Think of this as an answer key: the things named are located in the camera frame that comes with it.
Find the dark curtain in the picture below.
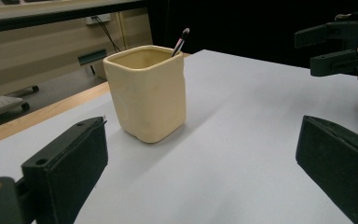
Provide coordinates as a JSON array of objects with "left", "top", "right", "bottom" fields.
[{"left": 145, "top": 0, "right": 358, "bottom": 69}]

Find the cream square ceramic cup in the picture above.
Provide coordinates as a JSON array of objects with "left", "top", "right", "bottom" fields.
[{"left": 103, "top": 45, "right": 187, "bottom": 145}]

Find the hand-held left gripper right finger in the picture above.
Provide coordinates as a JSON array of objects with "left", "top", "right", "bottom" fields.
[{"left": 295, "top": 115, "right": 358, "bottom": 224}]

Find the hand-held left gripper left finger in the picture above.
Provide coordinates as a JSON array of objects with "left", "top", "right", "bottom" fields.
[{"left": 21, "top": 116, "right": 109, "bottom": 224}]

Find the light wooden office desk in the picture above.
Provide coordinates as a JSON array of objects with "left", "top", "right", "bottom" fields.
[{"left": 0, "top": 0, "right": 154, "bottom": 102}]

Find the dark pen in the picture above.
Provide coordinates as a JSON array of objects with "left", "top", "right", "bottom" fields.
[{"left": 171, "top": 27, "right": 191, "bottom": 58}]

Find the white power strip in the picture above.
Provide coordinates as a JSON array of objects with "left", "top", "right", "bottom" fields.
[{"left": 85, "top": 13, "right": 112, "bottom": 26}]

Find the black power cable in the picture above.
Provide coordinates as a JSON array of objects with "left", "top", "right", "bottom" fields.
[{"left": 92, "top": 16, "right": 121, "bottom": 53}]

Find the white wheeled base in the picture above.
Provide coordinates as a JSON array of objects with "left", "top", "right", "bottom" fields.
[{"left": 0, "top": 85, "right": 40, "bottom": 120}]

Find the black horizontal rail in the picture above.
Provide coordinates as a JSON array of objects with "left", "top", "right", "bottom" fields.
[{"left": 0, "top": 0, "right": 147, "bottom": 35}]

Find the dark green drawer handle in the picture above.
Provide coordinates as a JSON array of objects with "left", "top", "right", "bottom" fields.
[{"left": 77, "top": 49, "right": 107, "bottom": 66}]

